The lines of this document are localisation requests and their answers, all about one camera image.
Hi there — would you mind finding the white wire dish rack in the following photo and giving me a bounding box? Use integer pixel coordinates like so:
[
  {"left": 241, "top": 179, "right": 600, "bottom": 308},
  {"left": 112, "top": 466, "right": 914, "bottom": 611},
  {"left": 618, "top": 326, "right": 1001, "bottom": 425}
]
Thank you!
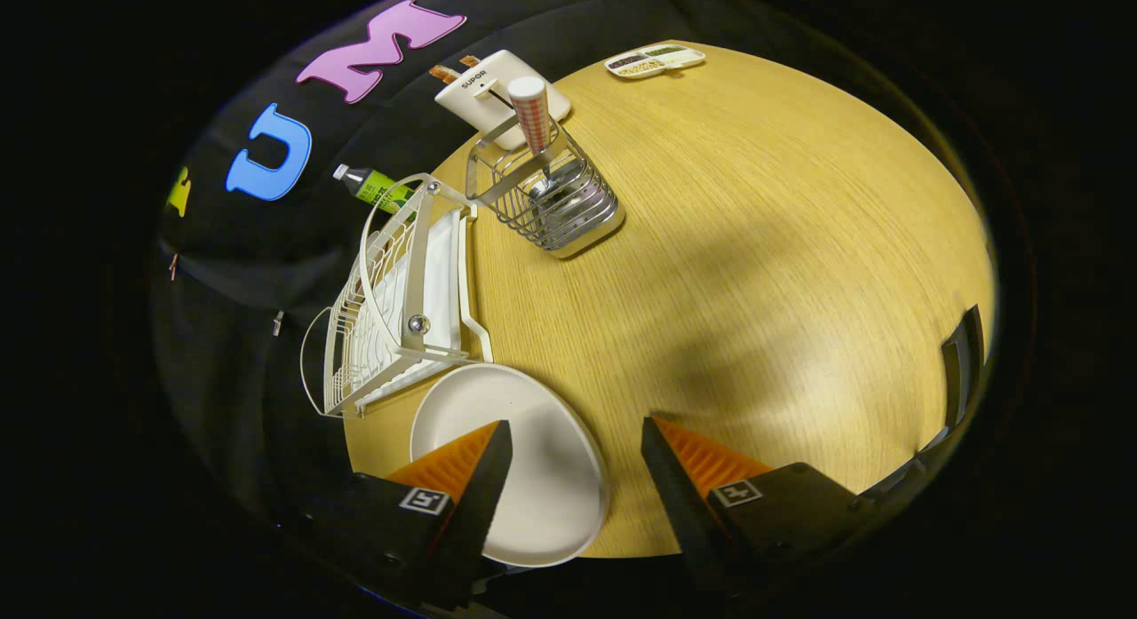
[{"left": 300, "top": 172, "right": 496, "bottom": 421}]

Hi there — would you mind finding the dark framed object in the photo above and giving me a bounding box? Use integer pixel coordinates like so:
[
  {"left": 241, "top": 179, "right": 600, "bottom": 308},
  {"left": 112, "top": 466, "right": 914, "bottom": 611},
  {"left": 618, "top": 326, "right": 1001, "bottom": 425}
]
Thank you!
[{"left": 857, "top": 303, "right": 988, "bottom": 506}]

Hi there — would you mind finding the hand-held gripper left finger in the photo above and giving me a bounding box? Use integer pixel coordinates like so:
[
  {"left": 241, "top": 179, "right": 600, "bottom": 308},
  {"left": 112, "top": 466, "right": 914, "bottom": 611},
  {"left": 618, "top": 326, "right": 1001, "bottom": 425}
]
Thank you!
[{"left": 293, "top": 419, "right": 515, "bottom": 616}]

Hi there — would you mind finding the metal wire basket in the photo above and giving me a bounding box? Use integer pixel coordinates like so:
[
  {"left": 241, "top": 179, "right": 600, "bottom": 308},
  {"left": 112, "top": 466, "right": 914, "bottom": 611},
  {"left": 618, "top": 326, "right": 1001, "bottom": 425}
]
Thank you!
[{"left": 465, "top": 113, "right": 627, "bottom": 261}]

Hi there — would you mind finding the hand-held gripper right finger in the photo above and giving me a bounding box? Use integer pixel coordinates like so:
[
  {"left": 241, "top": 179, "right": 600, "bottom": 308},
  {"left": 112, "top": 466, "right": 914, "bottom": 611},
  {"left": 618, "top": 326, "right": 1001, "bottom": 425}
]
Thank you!
[{"left": 640, "top": 414, "right": 880, "bottom": 599}]

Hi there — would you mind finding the white divided bean dish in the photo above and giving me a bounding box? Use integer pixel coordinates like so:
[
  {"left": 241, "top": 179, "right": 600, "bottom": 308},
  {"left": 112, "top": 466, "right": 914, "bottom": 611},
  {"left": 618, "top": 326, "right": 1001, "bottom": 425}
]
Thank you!
[{"left": 604, "top": 43, "right": 708, "bottom": 80}]

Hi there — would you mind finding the black backdrop cloth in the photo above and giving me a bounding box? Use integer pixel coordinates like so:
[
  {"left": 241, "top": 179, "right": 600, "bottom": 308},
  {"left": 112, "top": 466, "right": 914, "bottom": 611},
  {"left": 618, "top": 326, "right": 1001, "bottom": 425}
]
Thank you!
[{"left": 151, "top": 0, "right": 800, "bottom": 536}]

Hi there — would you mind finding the white toaster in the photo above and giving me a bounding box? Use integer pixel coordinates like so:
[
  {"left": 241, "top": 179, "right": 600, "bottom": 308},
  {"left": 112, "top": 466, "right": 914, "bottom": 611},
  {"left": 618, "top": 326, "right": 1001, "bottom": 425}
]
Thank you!
[{"left": 433, "top": 50, "right": 574, "bottom": 152}]

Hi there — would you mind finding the green label drink bottle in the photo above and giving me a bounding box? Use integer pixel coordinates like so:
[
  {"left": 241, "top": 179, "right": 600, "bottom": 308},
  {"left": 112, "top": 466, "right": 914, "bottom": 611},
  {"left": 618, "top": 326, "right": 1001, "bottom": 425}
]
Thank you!
[{"left": 332, "top": 163, "right": 419, "bottom": 217}]

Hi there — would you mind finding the white round plate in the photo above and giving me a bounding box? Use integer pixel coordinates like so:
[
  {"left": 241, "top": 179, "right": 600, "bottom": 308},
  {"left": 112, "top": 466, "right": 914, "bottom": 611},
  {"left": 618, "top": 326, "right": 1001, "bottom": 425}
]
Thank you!
[{"left": 409, "top": 362, "right": 611, "bottom": 569}]

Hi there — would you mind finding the spoon with checkered handle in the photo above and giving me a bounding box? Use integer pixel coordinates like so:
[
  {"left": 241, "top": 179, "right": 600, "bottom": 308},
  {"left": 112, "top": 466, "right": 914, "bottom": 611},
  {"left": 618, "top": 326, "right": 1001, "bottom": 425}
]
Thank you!
[{"left": 507, "top": 75, "right": 578, "bottom": 208}]

